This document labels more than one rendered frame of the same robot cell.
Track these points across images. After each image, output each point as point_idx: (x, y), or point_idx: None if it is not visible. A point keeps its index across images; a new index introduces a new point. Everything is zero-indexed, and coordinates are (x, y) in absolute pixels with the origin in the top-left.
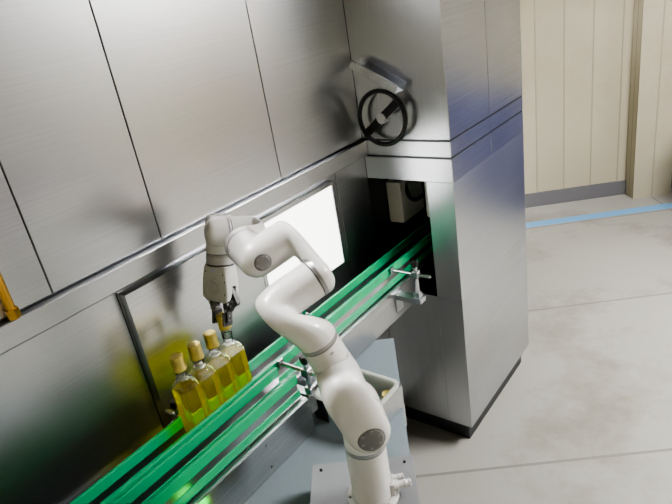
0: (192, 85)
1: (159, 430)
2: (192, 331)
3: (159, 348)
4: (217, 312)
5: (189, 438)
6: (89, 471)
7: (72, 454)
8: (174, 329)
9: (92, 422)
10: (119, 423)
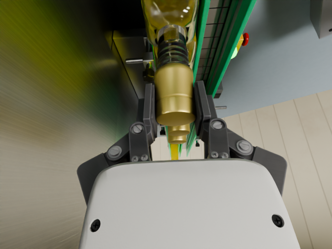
0: None
1: (114, 44)
2: (72, 79)
3: (108, 124)
4: (155, 122)
5: (193, 74)
6: (133, 96)
7: (133, 117)
8: (90, 125)
9: (127, 121)
10: (123, 97)
